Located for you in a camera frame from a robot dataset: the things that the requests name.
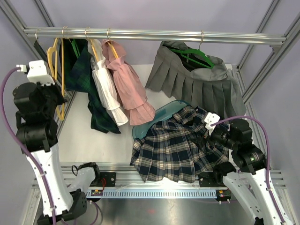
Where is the navy white plaid skirt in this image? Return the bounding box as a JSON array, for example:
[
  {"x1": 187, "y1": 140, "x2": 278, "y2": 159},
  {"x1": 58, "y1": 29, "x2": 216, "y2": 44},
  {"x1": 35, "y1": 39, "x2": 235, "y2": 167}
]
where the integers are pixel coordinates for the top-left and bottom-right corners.
[{"x1": 130, "y1": 105, "x2": 229, "y2": 182}]

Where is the yellow plastic hanger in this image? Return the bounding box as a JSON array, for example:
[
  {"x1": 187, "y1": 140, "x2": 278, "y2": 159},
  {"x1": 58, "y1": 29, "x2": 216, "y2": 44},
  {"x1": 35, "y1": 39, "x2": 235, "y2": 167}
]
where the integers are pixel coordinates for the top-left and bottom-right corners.
[{"x1": 46, "y1": 37, "x2": 65, "y2": 121}]

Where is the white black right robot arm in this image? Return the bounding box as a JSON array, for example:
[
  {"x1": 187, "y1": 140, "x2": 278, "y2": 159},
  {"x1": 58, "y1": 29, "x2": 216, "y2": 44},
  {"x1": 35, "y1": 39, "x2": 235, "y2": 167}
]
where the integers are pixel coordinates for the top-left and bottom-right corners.
[{"x1": 194, "y1": 112, "x2": 293, "y2": 225}]

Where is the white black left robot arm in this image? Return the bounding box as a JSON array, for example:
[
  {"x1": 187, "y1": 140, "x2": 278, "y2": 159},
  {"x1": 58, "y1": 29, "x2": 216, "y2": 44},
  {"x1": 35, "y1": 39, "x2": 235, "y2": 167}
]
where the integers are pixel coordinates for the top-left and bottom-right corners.
[{"x1": 13, "y1": 82, "x2": 102, "y2": 225}]

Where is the green navy plaid skirt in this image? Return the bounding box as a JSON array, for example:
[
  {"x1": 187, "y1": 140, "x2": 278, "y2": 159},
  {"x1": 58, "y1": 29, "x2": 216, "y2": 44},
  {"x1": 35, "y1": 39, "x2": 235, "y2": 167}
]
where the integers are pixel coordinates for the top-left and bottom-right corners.
[{"x1": 59, "y1": 39, "x2": 120, "y2": 134}]

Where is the green hanger of plaid skirt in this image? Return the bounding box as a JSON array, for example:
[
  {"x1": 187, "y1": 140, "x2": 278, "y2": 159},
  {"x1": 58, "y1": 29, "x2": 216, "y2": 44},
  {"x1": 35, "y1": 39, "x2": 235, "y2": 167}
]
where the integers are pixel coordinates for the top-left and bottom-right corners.
[{"x1": 61, "y1": 26, "x2": 80, "y2": 59}]

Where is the grey pleated skirt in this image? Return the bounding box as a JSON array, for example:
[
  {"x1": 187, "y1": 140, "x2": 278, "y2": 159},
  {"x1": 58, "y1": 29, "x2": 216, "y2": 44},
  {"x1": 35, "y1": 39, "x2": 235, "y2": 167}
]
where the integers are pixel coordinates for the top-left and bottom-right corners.
[{"x1": 145, "y1": 41, "x2": 246, "y2": 119}]

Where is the yellow hanger of pink skirt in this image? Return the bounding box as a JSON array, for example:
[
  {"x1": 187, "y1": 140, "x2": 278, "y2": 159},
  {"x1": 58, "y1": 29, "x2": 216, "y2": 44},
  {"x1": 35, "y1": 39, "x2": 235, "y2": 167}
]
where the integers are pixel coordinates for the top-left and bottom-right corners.
[{"x1": 106, "y1": 28, "x2": 119, "y2": 59}]

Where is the pink pleated skirt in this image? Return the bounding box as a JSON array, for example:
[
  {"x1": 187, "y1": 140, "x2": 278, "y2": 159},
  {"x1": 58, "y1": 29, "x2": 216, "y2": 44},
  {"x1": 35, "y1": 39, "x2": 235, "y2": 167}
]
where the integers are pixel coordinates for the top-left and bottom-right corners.
[{"x1": 102, "y1": 40, "x2": 155, "y2": 126}]

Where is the green plastic hanger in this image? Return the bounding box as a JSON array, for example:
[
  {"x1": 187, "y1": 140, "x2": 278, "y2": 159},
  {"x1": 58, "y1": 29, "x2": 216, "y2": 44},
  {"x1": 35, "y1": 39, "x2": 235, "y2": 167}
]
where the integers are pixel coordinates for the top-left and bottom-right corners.
[{"x1": 169, "y1": 31, "x2": 215, "y2": 69}]

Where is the teal plastic basin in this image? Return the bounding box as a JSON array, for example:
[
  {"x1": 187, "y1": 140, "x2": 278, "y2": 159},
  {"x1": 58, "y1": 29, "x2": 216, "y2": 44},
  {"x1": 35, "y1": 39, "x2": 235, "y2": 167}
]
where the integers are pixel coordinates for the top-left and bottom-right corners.
[{"x1": 132, "y1": 100, "x2": 188, "y2": 139}]

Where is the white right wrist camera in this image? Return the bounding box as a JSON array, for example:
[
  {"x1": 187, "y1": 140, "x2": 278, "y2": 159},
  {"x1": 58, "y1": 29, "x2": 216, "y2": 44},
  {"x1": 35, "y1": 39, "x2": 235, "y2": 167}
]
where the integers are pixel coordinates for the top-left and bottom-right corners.
[{"x1": 203, "y1": 112, "x2": 220, "y2": 135}]

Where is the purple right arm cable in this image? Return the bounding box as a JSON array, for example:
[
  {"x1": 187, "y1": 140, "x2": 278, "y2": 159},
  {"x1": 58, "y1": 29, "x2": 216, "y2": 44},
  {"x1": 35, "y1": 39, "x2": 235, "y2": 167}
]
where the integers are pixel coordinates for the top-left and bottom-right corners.
[{"x1": 210, "y1": 115, "x2": 286, "y2": 225}]

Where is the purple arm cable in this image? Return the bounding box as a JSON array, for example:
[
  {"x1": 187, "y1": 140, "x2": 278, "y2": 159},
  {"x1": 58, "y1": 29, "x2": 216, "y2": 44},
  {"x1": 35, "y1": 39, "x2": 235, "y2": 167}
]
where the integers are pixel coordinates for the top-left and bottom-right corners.
[
  {"x1": 210, "y1": 115, "x2": 286, "y2": 225},
  {"x1": 1, "y1": 67, "x2": 104, "y2": 225}
]

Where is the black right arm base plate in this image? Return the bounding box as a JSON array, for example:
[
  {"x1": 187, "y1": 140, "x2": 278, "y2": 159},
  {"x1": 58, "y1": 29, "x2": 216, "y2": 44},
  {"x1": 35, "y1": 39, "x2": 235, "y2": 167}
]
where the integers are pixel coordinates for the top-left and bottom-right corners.
[{"x1": 198, "y1": 172, "x2": 225, "y2": 188}]

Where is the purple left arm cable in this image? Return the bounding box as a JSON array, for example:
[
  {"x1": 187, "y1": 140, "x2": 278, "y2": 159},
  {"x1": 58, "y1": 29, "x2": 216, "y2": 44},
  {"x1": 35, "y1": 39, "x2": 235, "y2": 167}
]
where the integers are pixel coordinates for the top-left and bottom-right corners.
[{"x1": 1, "y1": 67, "x2": 104, "y2": 225}]

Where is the white slotted cable duct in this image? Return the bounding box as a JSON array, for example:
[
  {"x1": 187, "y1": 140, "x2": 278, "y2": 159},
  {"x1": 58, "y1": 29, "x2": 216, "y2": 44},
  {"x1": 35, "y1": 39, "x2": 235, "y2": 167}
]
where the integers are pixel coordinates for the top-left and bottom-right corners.
[{"x1": 86, "y1": 189, "x2": 217, "y2": 199}]

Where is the aluminium frame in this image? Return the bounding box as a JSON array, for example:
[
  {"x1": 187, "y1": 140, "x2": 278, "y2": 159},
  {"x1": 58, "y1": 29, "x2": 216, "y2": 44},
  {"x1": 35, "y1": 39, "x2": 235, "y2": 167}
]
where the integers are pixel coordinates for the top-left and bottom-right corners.
[{"x1": 0, "y1": 0, "x2": 300, "y2": 225}]

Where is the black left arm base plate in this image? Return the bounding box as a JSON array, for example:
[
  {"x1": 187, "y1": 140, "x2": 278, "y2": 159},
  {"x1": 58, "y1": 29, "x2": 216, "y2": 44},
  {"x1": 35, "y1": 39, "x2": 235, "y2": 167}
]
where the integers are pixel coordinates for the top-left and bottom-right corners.
[{"x1": 91, "y1": 172, "x2": 116, "y2": 188}]

